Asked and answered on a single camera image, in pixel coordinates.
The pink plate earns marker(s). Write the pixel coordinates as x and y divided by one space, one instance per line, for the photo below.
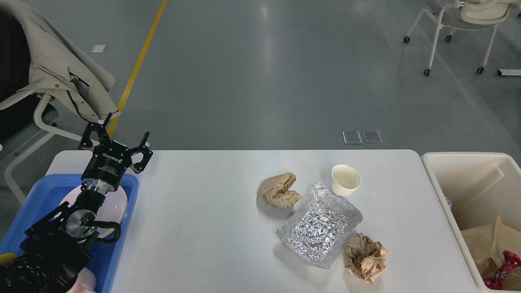
113 208

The white paper cup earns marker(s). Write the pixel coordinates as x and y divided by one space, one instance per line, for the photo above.
345 180

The red crushed can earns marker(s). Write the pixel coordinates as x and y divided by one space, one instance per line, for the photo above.
511 261

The brown paper wad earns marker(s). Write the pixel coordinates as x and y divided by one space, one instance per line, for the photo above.
364 258

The brown paper bag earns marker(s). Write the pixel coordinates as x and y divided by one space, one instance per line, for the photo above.
483 251

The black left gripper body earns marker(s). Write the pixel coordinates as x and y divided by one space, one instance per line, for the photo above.
107 165

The floor socket plate left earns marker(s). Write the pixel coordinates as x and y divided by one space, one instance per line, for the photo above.
352 137

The teal mug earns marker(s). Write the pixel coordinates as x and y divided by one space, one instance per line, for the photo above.
7 258

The floor socket plate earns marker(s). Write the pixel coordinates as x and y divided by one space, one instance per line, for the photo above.
352 137
373 136

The white plastic bin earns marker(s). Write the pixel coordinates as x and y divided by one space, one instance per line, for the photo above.
480 186

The pink mug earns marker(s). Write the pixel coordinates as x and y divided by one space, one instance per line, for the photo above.
85 282

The white floor plate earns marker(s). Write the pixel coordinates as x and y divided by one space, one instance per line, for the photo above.
99 48

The white chair right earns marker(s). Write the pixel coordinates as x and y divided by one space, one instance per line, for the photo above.
464 15

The white table foot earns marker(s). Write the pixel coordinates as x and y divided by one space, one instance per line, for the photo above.
509 72

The blue plastic tray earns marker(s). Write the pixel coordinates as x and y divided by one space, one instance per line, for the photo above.
46 195

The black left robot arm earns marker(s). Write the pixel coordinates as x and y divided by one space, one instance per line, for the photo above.
57 247

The silver foil tray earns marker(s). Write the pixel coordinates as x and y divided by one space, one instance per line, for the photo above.
319 228

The floor socket plate right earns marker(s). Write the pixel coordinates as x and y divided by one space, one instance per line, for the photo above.
373 136

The silver foil bag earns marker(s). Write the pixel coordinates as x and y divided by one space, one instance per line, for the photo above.
448 202

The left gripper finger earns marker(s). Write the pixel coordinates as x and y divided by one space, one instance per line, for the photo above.
100 128
144 150

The brown paper ball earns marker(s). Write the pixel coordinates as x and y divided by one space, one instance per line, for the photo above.
276 191

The person in dark clothes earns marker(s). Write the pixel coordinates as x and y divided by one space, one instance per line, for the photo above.
14 62

